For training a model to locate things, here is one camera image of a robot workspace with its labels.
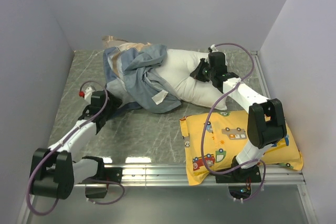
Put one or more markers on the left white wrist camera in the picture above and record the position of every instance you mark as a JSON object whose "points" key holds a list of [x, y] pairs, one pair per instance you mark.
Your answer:
{"points": [[87, 94]]}

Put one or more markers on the aluminium front rail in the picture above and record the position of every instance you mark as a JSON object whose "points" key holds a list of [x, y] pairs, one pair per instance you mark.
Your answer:
{"points": [[152, 175]]}

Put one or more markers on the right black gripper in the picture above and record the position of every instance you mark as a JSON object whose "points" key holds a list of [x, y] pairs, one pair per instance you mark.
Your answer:
{"points": [[197, 73]]}

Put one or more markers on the yellow cartoon vehicle pillow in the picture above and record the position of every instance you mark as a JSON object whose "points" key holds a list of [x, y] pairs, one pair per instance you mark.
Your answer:
{"points": [[215, 140]]}

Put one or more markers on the blue plaid pillowcase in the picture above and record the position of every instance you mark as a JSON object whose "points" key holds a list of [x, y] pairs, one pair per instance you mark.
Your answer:
{"points": [[130, 73]]}

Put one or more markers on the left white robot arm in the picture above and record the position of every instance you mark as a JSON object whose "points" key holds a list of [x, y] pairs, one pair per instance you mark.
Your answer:
{"points": [[61, 153]]}

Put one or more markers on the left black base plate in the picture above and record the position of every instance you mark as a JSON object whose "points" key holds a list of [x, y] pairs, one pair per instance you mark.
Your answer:
{"points": [[107, 174]]}

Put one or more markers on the aluminium right side rail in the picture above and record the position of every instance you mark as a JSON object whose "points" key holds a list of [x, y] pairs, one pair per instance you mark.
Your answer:
{"points": [[260, 74]]}

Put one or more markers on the aluminium rail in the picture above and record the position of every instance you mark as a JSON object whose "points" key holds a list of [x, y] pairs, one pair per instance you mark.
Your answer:
{"points": [[152, 175], [260, 74]]}

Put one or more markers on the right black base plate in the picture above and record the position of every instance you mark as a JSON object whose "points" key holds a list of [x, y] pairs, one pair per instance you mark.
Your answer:
{"points": [[250, 175]]}

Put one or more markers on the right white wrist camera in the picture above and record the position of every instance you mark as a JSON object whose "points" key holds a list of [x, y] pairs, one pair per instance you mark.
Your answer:
{"points": [[212, 49]]}

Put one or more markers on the white pillow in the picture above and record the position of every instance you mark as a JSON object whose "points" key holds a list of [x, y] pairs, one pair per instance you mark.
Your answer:
{"points": [[176, 69]]}

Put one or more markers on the black box under left base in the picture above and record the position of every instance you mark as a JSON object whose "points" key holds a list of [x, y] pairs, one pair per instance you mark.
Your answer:
{"points": [[96, 192]]}

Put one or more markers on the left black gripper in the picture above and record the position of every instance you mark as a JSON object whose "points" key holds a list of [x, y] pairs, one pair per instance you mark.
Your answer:
{"points": [[114, 103]]}

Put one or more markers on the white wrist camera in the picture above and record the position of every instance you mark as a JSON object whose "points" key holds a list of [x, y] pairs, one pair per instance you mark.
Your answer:
{"points": [[87, 94], [212, 49]]}

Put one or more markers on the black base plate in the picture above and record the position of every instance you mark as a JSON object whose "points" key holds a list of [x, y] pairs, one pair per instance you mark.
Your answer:
{"points": [[250, 175], [107, 174]]}

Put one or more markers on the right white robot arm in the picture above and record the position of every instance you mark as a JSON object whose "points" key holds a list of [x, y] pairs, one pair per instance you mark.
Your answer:
{"points": [[266, 124]]}

